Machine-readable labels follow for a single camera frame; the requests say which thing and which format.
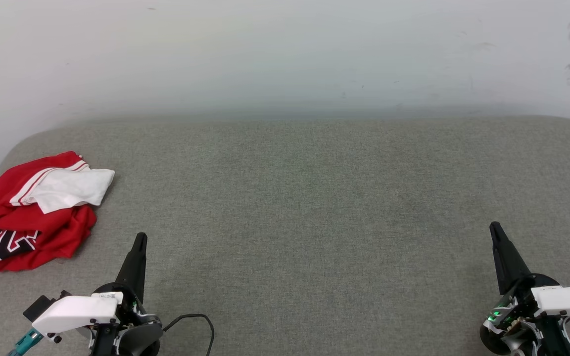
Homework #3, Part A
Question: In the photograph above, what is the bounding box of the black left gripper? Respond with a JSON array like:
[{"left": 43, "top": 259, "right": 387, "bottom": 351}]
[{"left": 90, "top": 232, "right": 148, "bottom": 356}]

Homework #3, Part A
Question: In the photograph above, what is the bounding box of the grey fabric sofa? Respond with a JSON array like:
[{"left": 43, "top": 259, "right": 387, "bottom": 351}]
[{"left": 0, "top": 115, "right": 570, "bottom": 356}]

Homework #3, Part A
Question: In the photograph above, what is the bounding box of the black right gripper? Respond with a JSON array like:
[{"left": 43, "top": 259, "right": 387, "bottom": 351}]
[{"left": 479, "top": 221, "right": 563, "bottom": 356}]

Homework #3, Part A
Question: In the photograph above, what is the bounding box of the red shirt with white sleeve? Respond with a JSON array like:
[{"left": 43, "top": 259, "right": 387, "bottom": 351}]
[{"left": 0, "top": 151, "right": 115, "bottom": 272}]

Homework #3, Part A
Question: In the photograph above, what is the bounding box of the thin black cable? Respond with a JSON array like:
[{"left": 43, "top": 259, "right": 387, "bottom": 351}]
[{"left": 161, "top": 313, "right": 215, "bottom": 356}]

